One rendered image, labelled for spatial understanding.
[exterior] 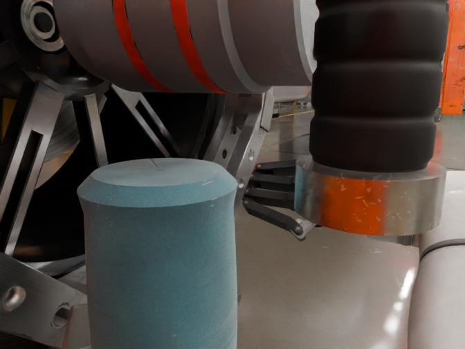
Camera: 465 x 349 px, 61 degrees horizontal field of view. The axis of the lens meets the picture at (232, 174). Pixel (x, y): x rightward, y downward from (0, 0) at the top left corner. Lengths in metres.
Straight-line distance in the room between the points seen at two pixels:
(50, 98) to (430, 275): 0.40
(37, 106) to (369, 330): 1.25
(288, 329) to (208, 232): 1.20
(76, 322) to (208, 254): 0.15
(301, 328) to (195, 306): 1.20
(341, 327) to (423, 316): 1.03
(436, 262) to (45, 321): 0.35
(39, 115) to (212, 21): 0.21
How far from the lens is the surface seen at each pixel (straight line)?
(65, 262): 0.43
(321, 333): 1.39
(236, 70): 0.28
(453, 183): 0.49
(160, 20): 0.29
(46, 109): 0.41
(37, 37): 0.47
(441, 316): 0.40
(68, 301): 0.32
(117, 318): 0.22
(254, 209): 0.54
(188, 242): 0.20
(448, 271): 0.42
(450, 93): 3.91
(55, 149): 0.55
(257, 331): 1.38
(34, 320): 0.31
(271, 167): 0.57
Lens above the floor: 0.79
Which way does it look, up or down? 13 degrees down
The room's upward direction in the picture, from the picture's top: straight up
